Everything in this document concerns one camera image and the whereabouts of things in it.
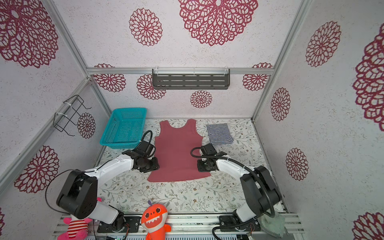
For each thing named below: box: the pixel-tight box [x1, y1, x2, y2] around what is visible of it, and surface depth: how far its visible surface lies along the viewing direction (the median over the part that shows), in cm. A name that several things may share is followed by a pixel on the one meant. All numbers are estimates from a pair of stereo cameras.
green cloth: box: [257, 212, 289, 239], surface depth 73 cm
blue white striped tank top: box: [206, 123, 234, 145], surface depth 111 cm
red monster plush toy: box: [141, 200, 172, 240], surface depth 70 cm
